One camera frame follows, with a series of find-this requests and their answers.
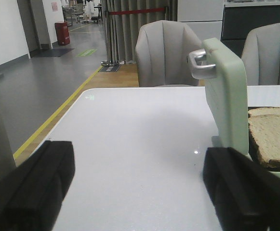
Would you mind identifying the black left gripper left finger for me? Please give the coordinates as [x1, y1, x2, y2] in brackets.
[0, 141, 75, 231]

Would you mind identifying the left grey upholstered chair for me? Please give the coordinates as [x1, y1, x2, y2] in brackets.
[135, 20, 201, 87]

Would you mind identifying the grey upholstered chair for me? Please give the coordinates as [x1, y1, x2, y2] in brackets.
[135, 20, 201, 87]
[241, 23, 280, 86]

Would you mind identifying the dark kitchen counter cabinet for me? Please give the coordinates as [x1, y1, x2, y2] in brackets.
[221, 0, 280, 56]

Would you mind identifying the white refrigerator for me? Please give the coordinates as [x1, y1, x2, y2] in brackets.
[177, 0, 225, 40]

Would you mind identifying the mint green hinged lid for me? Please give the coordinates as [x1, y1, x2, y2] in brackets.
[202, 38, 249, 155]

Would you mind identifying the silver lid handle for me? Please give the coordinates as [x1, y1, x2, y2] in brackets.
[187, 49, 216, 80]

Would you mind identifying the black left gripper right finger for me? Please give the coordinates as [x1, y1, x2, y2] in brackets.
[203, 147, 280, 231]

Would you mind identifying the red trash bin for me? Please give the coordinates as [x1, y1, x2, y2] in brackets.
[54, 22, 70, 45]

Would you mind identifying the right grey upholstered chair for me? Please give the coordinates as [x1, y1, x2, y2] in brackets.
[241, 23, 280, 86]

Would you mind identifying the grey pleated curtain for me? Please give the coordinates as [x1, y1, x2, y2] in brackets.
[101, 0, 178, 66]

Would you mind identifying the bread slice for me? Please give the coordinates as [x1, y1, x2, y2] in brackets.
[248, 107, 280, 117]
[248, 115, 280, 168]

